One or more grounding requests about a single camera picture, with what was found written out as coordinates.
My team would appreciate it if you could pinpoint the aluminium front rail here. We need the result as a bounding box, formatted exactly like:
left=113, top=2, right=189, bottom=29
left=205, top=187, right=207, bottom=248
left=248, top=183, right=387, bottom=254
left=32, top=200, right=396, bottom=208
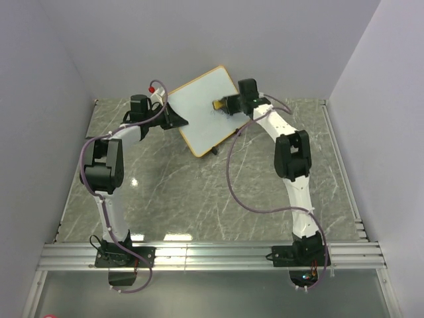
left=36, top=241, right=387, bottom=272

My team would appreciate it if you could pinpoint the wire whiteboard stand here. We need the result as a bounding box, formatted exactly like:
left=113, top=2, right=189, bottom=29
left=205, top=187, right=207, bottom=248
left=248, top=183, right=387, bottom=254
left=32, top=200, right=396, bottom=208
left=210, top=129, right=240, bottom=156

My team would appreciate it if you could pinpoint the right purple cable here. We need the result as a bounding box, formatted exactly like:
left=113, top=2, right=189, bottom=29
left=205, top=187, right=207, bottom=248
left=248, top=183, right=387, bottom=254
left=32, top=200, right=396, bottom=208
left=225, top=94, right=332, bottom=294

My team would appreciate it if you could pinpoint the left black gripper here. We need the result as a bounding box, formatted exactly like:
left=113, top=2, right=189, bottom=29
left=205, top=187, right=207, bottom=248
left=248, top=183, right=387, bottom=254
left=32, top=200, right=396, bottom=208
left=145, top=103, right=189, bottom=131

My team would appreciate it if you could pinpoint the yellow framed whiteboard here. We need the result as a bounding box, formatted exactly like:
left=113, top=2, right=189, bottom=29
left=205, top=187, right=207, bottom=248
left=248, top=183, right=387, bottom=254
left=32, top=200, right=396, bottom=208
left=168, top=66, right=249, bottom=158

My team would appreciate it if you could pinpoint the yellow whiteboard eraser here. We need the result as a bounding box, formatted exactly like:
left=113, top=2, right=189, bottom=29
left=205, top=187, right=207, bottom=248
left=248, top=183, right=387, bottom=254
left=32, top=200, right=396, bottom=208
left=212, top=99, right=226, bottom=111

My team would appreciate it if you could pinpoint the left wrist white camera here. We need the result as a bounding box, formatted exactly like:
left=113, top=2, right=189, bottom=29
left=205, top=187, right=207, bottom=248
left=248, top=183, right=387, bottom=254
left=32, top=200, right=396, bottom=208
left=148, top=86, right=165, bottom=105

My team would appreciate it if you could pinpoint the aluminium right side rail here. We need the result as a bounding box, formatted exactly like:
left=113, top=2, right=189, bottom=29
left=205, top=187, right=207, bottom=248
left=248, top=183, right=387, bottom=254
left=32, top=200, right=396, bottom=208
left=319, top=99, right=370, bottom=242

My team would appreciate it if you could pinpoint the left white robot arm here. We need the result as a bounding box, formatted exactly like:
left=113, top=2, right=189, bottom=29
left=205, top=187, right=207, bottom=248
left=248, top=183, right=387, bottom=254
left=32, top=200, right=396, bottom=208
left=79, top=93, right=188, bottom=266

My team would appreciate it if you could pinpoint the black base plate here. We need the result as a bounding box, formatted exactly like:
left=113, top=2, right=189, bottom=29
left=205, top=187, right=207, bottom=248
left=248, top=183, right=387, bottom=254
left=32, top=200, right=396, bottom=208
left=265, top=245, right=331, bottom=267
left=94, top=244, right=156, bottom=268

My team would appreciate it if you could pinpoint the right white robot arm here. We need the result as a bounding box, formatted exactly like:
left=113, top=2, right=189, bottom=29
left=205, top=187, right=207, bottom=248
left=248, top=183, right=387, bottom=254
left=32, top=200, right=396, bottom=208
left=213, top=78, right=329, bottom=267

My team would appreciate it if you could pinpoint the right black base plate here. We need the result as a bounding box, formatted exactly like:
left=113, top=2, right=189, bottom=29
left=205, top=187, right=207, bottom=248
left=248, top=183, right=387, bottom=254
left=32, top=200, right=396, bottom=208
left=265, top=245, right=331, bottom=267

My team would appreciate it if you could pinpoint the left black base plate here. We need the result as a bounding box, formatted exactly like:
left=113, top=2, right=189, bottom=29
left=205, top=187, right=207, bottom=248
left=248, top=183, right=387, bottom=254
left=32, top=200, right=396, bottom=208
left=94, top=244, right=156, bottom=268

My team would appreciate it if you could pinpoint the aluminium rail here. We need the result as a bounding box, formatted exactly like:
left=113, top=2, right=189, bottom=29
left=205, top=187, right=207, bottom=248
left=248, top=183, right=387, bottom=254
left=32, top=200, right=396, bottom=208
left=319, top=99, right=370, bottom=242
left=36, top=241, right=387, bottom=272

